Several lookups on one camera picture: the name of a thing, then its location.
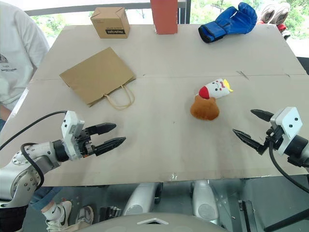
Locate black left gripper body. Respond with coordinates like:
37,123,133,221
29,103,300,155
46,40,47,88
75,128,98,159

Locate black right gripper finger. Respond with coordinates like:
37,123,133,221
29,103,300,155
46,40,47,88
232,129,266,156
250,109,275,123

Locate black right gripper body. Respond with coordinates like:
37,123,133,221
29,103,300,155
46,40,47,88
261,125,285,155

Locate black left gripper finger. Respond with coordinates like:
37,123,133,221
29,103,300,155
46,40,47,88
93,136,127,157
89,122,117,136

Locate brown plush toy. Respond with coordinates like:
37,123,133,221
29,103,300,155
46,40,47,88
190,95,220,121

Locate white rocket plush doll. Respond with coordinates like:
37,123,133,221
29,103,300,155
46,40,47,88
198,77,234,100

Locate silver robot left leg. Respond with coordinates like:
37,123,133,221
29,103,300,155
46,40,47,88
122,182,163,217

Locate silver robot leg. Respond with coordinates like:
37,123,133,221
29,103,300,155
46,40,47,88
122,182,163,217
191,179,220,221

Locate grey white sneaker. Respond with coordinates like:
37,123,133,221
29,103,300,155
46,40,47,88
74,205,95,226

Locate silver robot right leg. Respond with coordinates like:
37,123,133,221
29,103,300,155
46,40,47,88
191,179,220,221

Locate white sneaker with black swoosh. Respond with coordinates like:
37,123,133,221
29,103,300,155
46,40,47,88
40,200,73,232

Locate grey robot torso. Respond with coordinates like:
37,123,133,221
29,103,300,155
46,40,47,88
71,212,230,232

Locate blue boxing glove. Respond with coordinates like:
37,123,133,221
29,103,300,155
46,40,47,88
198,2,258,44

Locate beige pair of shoes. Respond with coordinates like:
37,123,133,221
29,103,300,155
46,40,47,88
258,2,291,26

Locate small brown cardboard box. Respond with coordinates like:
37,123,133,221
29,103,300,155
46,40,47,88
90,6,131,39

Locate person in white shirt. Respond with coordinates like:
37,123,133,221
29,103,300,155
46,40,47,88
0,1,51,131

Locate tall red-brown box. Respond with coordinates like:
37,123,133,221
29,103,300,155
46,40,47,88
150,0,179,35

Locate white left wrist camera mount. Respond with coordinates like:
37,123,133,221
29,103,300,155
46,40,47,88
60,110,85,161

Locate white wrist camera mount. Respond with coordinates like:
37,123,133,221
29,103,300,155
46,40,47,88
60,110,85,161
269,106,304,157

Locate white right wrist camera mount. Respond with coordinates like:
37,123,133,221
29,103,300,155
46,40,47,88
269,106,304,157

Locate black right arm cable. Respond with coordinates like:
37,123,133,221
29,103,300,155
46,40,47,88
268,139,309,193

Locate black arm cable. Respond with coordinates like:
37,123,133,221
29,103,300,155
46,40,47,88
268,139,309,193
0,110,68,187

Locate brown paper bag with handles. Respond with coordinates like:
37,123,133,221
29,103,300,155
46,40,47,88
59,46,137,111

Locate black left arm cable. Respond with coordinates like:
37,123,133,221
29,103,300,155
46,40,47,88
0,110,68,187

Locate black metal stand frame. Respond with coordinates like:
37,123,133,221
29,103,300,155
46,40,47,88
237,199,309,232

